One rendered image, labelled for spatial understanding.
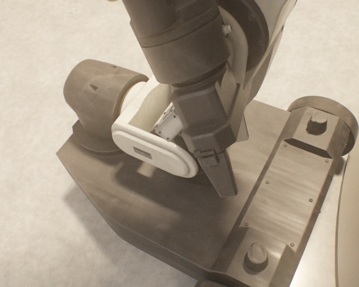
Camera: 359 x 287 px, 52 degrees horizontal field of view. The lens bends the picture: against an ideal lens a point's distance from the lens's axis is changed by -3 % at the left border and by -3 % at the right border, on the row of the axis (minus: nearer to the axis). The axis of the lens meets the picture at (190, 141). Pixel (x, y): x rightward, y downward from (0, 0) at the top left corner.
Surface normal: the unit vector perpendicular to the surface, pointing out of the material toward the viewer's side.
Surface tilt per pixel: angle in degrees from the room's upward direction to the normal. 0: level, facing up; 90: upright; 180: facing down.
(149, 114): 90
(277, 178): 0
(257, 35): 90
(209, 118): 71
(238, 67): 90
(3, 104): 0
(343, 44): 0
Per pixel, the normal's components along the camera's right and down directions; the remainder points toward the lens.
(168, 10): 0.84, -0.08
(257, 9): 0.61, -0.09
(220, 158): -0.23, 0.57
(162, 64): -0.50, 0.60
